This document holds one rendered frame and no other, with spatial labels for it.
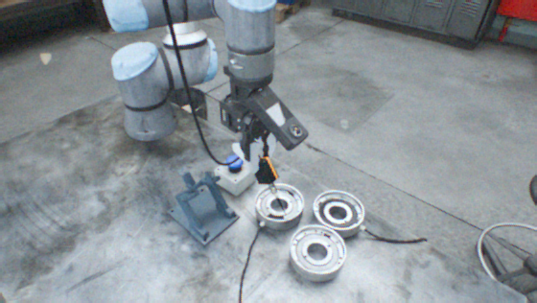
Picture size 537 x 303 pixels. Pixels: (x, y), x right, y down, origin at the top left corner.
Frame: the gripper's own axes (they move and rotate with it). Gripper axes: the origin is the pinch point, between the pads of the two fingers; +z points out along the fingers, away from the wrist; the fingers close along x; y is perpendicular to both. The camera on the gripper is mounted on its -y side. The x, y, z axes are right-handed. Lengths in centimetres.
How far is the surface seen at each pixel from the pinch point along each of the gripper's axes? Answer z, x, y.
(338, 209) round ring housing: 11.5, -10.2, -13.3
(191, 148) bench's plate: 13.4, -2.5, 28.9
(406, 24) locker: 83, -321, 98
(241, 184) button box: 10.4, -0.2, 6.9
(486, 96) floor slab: 93, -248, -5
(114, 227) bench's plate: 13.3, 24.8, 19.7
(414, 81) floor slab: 94, -233, 46
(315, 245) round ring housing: 11.5, 0.7, -15.1
